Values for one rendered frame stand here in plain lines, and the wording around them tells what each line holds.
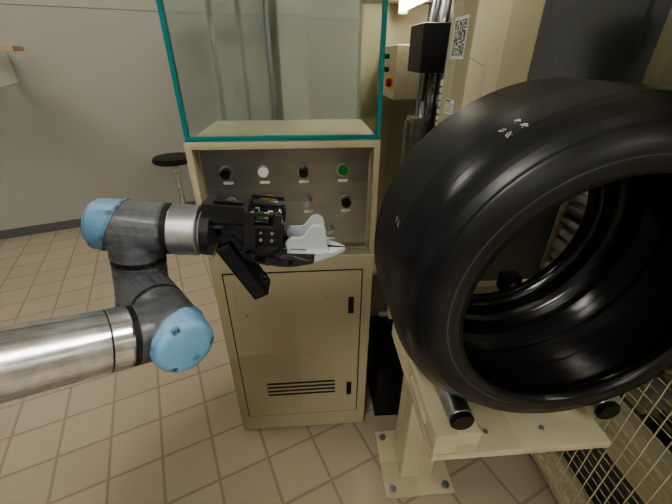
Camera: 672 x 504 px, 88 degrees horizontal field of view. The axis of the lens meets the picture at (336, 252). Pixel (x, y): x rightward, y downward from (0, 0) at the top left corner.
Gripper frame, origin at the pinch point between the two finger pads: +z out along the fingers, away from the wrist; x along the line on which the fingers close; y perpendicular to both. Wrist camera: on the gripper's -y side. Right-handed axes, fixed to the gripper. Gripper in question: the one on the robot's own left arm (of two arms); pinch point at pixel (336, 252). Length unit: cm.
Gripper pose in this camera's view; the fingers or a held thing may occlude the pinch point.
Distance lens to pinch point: 55.0
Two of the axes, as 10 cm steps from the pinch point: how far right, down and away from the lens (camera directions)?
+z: 9.9, 0.7, 1.3
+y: 1.2, -8.6, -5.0
